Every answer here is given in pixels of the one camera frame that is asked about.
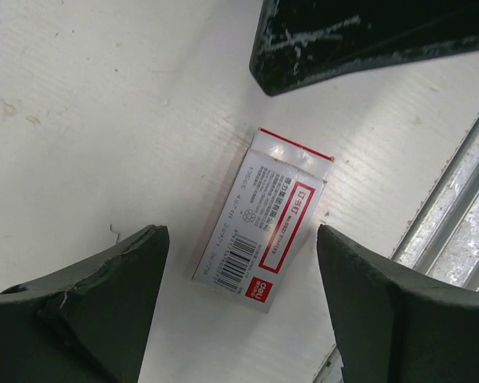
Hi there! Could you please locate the loose bent staple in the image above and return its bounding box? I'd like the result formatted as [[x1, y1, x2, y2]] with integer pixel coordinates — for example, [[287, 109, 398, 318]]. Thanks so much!
[[109, 224, 121, 244]]

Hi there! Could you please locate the red white staple box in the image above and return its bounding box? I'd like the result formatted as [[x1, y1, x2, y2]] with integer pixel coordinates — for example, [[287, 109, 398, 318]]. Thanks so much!
[[192, 128, 334, 313]]

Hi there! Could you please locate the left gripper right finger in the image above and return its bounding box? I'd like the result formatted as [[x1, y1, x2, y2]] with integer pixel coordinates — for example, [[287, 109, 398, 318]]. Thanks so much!
[[317, 225, 479, 382]]

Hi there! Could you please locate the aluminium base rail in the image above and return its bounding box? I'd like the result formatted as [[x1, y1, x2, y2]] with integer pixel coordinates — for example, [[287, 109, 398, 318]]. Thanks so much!
[[316, 117, 479, 382]]

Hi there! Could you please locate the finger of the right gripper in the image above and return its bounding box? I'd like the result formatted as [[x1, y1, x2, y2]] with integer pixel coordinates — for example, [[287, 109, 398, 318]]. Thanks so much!
[[249, 0, 479, 96]]

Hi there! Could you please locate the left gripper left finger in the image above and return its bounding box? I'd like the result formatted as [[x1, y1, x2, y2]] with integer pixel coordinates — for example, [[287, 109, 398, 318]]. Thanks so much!
[[0, 225, 169, 382]]

